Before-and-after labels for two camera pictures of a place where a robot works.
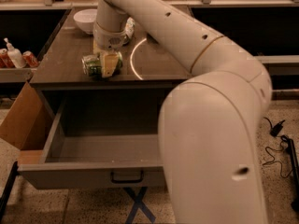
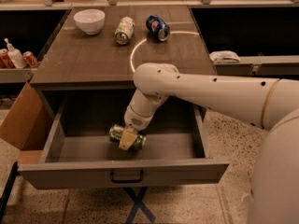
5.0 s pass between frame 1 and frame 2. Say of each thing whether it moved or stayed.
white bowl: stayed
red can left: stayed
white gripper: moved
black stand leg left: stayed
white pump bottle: stayed
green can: moved
